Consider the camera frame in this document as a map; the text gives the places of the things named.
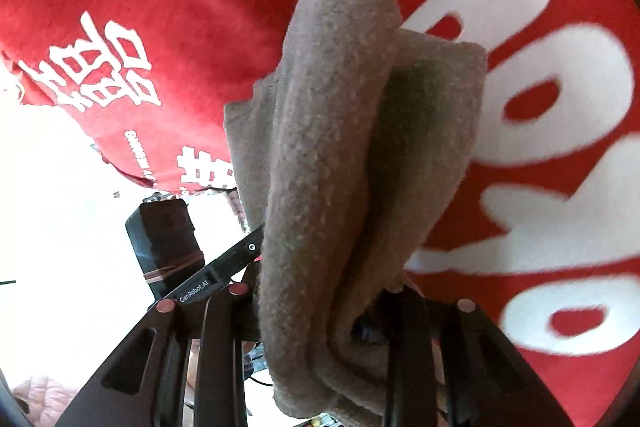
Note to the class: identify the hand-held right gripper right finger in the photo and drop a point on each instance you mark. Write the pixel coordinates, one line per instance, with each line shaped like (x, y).
(410, 332)

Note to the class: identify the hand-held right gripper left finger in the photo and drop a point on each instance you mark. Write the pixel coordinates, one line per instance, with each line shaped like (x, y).
(220, 332)

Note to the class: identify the grey knit garment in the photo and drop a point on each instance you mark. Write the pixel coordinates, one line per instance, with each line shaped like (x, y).
(325, 157)

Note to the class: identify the pink quilted cloth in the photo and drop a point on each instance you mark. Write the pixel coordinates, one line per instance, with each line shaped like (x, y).
(35, 399)

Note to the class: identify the red printed blanket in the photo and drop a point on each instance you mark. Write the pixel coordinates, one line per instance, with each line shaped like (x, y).
(175, 7)

